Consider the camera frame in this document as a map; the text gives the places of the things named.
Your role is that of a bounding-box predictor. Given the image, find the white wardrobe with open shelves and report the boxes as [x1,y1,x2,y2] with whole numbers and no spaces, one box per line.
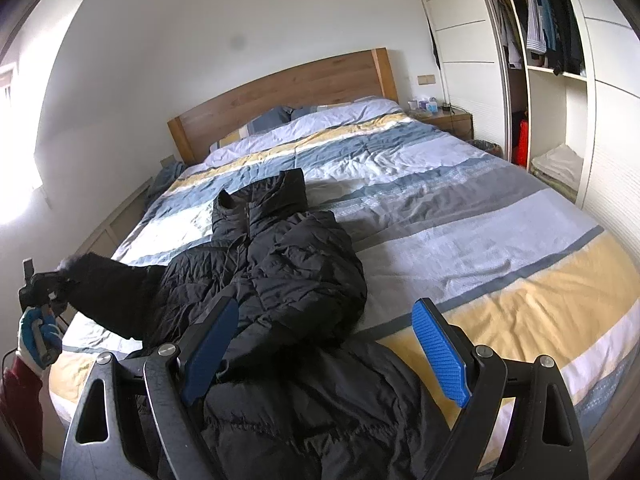
[421,0,639,256]

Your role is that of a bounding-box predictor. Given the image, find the left gloved hand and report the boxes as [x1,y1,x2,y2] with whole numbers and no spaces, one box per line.
[16,307,63,378]

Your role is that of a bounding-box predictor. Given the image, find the hanging clothes in wardrobe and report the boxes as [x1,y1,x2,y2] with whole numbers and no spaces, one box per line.
[490,0,586,77]

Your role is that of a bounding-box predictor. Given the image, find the blue cloth beside bed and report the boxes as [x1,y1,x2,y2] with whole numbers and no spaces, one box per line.
[144,162,186,210]

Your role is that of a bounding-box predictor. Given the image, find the black puffer down jacket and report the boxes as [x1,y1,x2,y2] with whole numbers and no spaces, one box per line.
[60,168,449,479]

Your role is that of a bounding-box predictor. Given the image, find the striped duvet on bed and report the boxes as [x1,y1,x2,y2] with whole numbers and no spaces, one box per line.
[46,96,640,470]

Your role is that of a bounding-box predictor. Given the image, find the blue striped pillow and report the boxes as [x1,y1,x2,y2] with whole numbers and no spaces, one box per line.
[209,103,342,152]

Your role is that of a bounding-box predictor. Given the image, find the red object in wardrobe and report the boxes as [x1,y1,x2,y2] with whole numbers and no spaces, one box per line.
[512,118,528,168]

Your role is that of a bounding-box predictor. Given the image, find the folded linens on shelf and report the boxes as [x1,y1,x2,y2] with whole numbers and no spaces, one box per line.
[530,144,584,203]

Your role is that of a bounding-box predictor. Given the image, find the low wall panel cabinet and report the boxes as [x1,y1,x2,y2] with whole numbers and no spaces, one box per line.
[77,179,152,257]

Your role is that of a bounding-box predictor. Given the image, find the wooden bed headboard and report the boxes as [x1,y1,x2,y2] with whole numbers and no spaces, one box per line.
[167,48,398,166]

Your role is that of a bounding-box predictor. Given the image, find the red sleeve forearm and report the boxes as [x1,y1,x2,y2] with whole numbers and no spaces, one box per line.
[1,358,43,469]

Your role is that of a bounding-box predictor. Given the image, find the wooden nightstand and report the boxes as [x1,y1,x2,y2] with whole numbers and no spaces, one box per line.
[410,107,474,141]

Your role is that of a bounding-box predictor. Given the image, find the bright window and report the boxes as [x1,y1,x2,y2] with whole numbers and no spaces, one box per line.
[1,61,43,226]

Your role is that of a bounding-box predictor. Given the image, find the items on nightstand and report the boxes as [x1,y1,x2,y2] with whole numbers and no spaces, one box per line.
[408,98,451,115]

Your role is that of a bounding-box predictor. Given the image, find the beige wall switch plate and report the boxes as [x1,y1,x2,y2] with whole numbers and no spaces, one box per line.
[418,74,436,86]

